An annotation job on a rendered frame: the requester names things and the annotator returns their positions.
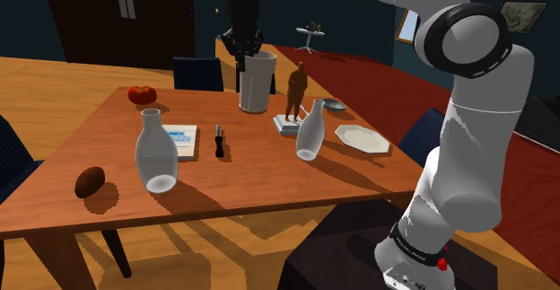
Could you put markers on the grey wall picture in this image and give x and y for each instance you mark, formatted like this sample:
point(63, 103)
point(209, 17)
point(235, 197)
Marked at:
point(523, 15)

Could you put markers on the wooden dining table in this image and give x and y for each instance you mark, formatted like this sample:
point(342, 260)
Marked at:
point(262, 171)

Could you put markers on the white octagonal plate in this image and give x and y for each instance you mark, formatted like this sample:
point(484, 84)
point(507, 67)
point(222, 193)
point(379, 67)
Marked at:
point(362, 139)

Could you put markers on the small white side table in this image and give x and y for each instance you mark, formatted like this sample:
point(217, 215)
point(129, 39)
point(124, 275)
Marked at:
point(309, 35)

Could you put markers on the large white vase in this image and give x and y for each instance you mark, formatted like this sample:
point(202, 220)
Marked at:
point(155, 153)

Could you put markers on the brown human figure statue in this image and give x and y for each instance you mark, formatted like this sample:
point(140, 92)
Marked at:
point(295, 94)

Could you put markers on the grey bowl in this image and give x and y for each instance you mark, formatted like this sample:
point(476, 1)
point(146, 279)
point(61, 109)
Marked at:
point(333, 104)

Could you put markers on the red tomato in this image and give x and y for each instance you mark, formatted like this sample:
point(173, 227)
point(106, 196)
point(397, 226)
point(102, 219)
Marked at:
point(142, 95)

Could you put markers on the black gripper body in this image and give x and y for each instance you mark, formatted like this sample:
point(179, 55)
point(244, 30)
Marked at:
point(245, 15)

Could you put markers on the brown potato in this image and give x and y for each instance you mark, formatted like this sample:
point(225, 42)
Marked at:
point(89, 182)

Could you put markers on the small white vase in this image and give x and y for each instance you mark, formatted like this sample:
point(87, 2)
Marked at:
point(311, 133)

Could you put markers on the dark brown wardrobe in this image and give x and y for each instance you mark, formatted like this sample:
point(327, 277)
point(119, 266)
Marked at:
point(118, 22)

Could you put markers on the black and silver pen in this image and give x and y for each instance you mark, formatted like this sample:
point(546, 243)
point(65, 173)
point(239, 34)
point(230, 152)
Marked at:
point(218, 142)

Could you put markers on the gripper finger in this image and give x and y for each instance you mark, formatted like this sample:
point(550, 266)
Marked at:
point(260, 42)
point(231, 44)

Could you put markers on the gold framed window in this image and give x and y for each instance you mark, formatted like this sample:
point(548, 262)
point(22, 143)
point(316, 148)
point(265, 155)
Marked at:
point(408, 26)

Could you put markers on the tall white cup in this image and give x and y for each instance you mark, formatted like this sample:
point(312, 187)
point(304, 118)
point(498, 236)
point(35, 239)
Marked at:
point(257, 85)

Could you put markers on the dark robot stand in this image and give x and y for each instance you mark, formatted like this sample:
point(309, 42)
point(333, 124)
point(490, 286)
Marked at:
point(341, 245)

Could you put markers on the white and blue book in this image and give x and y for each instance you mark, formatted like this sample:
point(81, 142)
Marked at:
point(186, 142)

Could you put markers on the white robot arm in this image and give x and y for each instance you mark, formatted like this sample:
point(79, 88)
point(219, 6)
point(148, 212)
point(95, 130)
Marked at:
point(477, 118)

